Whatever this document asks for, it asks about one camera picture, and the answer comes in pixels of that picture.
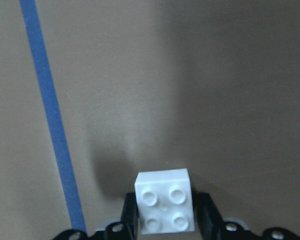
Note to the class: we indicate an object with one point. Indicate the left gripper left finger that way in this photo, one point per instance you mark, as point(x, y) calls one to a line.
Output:
point(130, 214)

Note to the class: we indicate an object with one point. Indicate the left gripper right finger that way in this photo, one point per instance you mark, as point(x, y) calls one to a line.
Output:
point(209, 219)

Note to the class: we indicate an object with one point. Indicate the white toy block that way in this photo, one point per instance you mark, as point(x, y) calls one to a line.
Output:
point(164, 201)

